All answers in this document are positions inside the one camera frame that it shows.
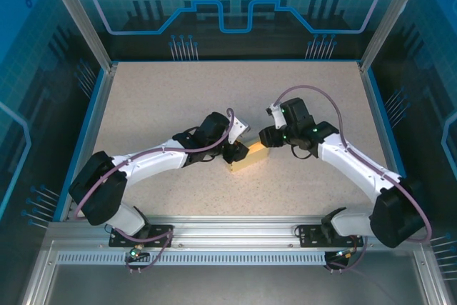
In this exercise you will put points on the yellow paper box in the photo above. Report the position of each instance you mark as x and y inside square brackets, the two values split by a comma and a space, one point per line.
[253, 156]

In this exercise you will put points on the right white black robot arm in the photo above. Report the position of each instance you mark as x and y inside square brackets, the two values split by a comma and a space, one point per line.
[357, 165]

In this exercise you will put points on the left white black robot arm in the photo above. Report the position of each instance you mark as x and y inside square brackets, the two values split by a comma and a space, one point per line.
[153, 165]

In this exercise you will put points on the small LED connector board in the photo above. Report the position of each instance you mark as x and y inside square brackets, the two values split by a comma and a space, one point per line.
[344, 255]
[135, 253]

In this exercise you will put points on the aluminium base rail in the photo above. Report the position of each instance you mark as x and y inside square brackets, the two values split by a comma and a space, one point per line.
[232, 230]

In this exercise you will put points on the aluminium frame post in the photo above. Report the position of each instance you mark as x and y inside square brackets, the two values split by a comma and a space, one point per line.
[389, 19]
[82, 19]

